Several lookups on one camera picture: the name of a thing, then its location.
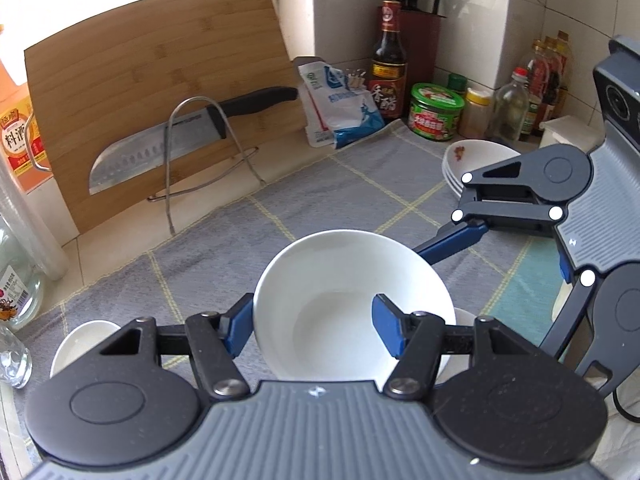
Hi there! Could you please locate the yellow-capped spice jar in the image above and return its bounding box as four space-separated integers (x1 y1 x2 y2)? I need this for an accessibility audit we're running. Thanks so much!
459 87 494 139

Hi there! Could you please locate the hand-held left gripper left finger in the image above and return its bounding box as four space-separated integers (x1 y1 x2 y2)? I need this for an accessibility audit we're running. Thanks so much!
97 292 256 400

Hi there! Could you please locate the black-handled kitchen knife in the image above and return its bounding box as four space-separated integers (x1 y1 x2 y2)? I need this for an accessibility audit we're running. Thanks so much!
88 86 300 197

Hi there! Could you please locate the dark vinegar bottle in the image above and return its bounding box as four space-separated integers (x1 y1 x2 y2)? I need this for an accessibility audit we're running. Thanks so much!
369 0 410 121

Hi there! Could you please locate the white bowl pink floral print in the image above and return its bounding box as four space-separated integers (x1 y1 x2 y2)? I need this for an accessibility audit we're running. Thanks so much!
49 319 124 380
252 229 450 394

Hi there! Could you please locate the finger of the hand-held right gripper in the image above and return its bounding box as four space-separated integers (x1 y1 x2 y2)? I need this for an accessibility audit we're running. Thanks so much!
539 247 615 402
414 151 567 267

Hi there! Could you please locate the clear glass bottle red cap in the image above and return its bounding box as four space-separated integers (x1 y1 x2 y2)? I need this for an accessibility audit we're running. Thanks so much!
492 66 531 144

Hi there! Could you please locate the bamboo cutting board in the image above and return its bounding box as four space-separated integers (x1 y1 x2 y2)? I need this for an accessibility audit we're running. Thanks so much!
23 0 309 235

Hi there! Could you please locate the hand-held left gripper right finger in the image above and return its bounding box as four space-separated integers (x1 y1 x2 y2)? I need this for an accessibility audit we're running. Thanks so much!
371 294 542 401

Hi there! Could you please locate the grey blue checked cloth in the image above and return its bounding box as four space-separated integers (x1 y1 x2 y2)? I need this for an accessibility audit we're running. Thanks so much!
10 119 640 480

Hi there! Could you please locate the red-labelled sauce bottle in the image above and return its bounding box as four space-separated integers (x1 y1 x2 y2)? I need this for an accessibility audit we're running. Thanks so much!
542 30 572 122

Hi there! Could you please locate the metal wire rack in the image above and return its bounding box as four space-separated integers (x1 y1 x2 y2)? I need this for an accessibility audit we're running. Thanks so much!
148 95 266 235

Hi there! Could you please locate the small drinking glass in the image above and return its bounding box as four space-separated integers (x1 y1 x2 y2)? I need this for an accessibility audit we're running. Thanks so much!
0 324 34 389

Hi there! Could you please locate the white blue salt bag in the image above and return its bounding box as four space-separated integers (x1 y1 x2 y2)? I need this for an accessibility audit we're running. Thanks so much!
298 59 386 150

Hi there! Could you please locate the orange cooking wine jug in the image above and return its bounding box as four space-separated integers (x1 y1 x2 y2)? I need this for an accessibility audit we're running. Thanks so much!
0 59 54 194

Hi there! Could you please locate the green lidded sauce jar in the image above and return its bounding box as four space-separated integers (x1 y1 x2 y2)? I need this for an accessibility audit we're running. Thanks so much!
407 82 466 142

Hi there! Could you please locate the white plastic box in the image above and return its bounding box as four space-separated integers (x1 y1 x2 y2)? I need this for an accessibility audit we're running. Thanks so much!
538 115 609 154

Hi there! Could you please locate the black cable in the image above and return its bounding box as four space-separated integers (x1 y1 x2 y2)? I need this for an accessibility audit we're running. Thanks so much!
611 382 640 423

